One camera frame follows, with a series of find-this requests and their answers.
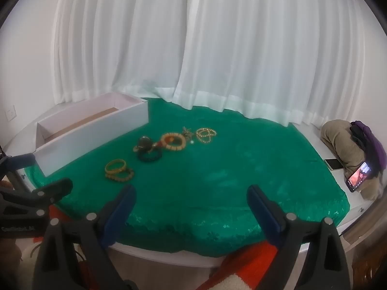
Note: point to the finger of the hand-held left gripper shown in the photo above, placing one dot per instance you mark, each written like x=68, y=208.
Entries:
x=19, y=160
x=56, y=188

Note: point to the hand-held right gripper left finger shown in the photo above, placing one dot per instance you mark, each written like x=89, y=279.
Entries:
x=121, y=211

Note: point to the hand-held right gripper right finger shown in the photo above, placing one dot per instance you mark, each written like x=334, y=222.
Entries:
x=266, y=214

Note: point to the white cardboard box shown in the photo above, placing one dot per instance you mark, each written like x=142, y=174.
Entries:
x=90, y=145

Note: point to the yellow bangle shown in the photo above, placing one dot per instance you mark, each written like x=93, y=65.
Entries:
x=115, y=165

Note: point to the green lace cloth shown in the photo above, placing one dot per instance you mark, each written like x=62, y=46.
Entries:
x=211, y=172

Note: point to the white phone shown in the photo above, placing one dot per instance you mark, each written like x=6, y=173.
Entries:
x=333, y=164

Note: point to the phone with lit screen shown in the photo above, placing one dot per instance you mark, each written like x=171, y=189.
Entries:
x=359, y=176

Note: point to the khaki cloth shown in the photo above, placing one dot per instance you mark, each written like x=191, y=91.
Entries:
x=338, y=145

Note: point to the brown wooden furniture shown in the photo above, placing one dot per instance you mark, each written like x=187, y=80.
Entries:
x=370, y=268

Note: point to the purple cloth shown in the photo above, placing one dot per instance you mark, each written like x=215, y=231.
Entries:
x=370, y=142

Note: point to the white curtain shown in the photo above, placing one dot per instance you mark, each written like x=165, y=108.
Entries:
x=121, y=36
x=272, y=42

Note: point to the white wall socket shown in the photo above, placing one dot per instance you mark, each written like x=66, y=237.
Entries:
x=11, y=113

